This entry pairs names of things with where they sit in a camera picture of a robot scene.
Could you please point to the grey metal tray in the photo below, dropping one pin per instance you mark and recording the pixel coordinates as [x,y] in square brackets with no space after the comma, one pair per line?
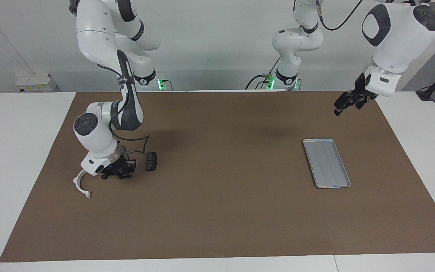
[327,164]

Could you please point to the white wall box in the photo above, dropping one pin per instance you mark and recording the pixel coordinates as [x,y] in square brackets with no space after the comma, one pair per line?
[36,82]

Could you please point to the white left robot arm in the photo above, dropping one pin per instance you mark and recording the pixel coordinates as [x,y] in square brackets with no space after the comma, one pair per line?
[398,41]

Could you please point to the brown table mat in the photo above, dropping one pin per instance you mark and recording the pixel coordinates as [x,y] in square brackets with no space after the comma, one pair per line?
[217,211]

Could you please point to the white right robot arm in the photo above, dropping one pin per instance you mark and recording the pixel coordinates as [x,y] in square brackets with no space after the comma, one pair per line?
[96,139]

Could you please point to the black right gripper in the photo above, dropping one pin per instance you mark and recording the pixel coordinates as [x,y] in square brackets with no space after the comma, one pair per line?
[121,166]

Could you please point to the white curved plastic bracket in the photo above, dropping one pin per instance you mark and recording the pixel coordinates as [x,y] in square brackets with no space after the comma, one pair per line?
[77,187]

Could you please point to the rectangular dark brake pad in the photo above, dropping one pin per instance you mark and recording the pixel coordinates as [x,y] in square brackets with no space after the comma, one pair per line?
[151,161]

